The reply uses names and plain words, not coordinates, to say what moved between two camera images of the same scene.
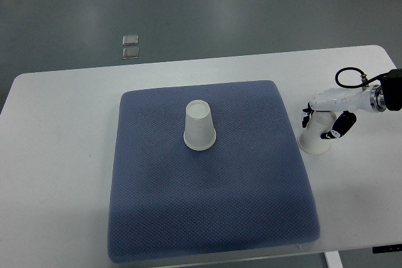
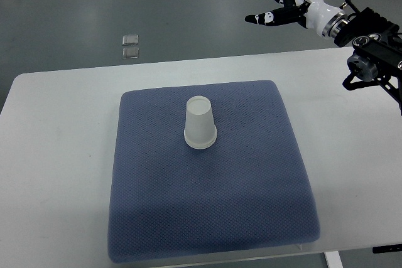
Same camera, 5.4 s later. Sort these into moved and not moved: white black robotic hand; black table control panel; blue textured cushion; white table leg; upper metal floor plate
Moved: white black robotic hand
Not moved: black table control panel; upper metal floor plate; blue textured cushion; white table leg
